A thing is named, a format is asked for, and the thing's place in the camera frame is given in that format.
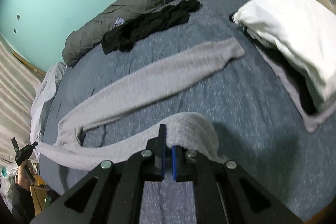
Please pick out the cardboard boxes and clutter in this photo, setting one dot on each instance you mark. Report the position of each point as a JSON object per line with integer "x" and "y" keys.
{"x": 23, "y": 207}

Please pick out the grey quilted sweatshirt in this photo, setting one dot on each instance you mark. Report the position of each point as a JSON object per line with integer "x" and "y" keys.
{"x": 152, "y": 83}

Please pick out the black garment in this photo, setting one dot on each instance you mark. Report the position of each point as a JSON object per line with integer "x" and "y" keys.
{"x": 124, "y": 37}

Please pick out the blue patterned bed sheet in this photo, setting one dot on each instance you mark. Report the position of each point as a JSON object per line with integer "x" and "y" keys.
{"x": 257, "y": 123}

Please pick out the white folded garment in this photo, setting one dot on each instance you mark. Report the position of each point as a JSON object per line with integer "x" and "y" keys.
{"x": 304, "y": 32}

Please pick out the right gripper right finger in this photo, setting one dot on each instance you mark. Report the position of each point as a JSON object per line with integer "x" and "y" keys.
{"x": 225, "y": 192}

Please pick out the beige striped curtain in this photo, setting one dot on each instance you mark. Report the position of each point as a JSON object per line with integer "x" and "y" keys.
{"x": 18, "y": 90}

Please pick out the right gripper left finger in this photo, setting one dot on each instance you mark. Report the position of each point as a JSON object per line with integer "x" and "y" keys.
{"x": 111, "y": 192}

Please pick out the person left hand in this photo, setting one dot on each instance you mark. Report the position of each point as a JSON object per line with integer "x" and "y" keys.
{"x": 22, "y": 179}

